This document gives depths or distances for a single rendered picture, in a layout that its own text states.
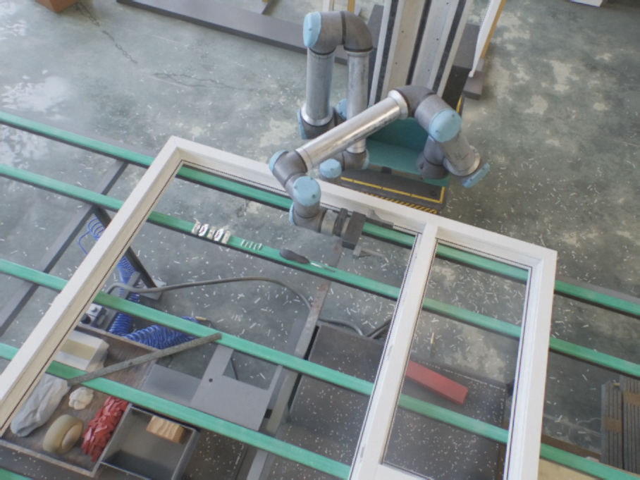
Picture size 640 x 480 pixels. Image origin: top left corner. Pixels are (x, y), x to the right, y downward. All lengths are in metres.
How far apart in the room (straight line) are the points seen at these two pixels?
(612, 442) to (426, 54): 1.81
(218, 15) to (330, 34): 2.24
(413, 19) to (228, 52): 1.88
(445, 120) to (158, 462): 1.50
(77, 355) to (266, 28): 2.77
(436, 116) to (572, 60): 2.62
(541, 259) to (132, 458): 1.53
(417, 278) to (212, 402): 0.75
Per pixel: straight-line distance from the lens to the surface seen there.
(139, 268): 2.50
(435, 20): 2.21
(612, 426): 2.38
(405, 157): 2.56
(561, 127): 3.69
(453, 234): 1.74
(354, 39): 1.90
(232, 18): 4.00
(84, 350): 1.88
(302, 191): 1.52
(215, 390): 1.54
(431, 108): 1.75
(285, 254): 1.63
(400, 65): 2.37
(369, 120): 1.72
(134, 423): 1.86
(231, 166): 1.85
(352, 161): 2.12
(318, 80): 2.06
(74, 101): 3.67
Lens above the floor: 2.34
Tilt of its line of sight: 59 degrees down
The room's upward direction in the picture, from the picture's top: 7 degrees clockwise
